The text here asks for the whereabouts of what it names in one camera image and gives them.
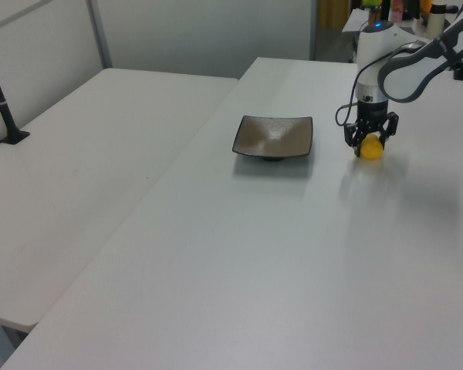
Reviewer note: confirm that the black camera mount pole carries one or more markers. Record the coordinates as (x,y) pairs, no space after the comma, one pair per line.
(2,104)

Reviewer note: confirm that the grey partition post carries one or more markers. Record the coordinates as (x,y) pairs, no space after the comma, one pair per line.
(100,34)
(312,29)

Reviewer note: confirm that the square brown ceramic plate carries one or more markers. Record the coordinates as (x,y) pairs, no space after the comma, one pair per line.
(274,135)

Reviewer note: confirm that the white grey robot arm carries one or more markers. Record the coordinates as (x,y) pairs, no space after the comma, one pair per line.
(378,42)

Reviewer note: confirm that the white thermos bottle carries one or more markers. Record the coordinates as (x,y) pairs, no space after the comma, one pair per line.
(436,19)

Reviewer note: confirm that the brown wooden cabinet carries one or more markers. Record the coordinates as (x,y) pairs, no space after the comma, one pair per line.
(332,13)

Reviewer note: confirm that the yellow lemon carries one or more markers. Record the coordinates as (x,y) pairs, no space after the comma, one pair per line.
(372,150)

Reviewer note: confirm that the white side table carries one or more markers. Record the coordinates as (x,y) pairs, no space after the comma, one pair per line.
(81,162)

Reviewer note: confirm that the pink bottle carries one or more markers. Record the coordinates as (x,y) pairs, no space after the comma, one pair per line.
(396,11)

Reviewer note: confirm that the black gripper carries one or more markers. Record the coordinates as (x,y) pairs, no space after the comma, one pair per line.
(372,112)

